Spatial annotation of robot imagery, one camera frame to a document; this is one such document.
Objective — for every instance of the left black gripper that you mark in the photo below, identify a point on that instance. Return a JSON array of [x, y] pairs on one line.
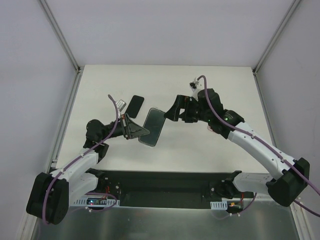
[[126, 126]]

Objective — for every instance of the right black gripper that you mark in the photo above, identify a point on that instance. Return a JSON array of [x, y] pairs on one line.
[[186, 110]]

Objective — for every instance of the black phone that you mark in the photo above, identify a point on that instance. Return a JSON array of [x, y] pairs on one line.
[[134, 106], [154, 122]]

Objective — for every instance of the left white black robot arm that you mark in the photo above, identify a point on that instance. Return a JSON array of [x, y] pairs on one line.
[[53, 193]]

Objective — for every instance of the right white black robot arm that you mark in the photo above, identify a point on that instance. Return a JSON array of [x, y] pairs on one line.
[[285, 178]]

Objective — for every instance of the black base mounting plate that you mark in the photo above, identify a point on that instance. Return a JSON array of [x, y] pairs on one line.
[[181, 190]]

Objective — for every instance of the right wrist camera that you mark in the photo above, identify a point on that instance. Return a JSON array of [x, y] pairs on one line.
[[196, 87]]

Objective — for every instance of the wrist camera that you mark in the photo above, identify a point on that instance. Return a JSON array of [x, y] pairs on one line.
[[121, 104], [196, 87]]

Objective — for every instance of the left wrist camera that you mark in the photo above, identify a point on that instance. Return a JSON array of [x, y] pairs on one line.
[[121, 104]]

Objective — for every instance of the left white cable duct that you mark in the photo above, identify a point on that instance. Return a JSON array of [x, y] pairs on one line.
[[95, 202]]

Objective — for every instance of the white cable duct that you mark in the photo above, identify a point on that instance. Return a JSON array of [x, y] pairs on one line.
[[95, 202], [219, 205]]

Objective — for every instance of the right white cable duct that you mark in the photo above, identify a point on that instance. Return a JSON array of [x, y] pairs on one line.
[[219, 205]]

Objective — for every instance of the left aluminium frame post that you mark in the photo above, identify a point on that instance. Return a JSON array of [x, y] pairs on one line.
[[59, 34]]

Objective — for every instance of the aluminium frame post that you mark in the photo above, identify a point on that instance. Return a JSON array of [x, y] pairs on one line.
[[276, 35], [59, 34]]

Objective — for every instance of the right aluminium frame post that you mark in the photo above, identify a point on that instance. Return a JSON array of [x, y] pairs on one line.
[[276, 35]]

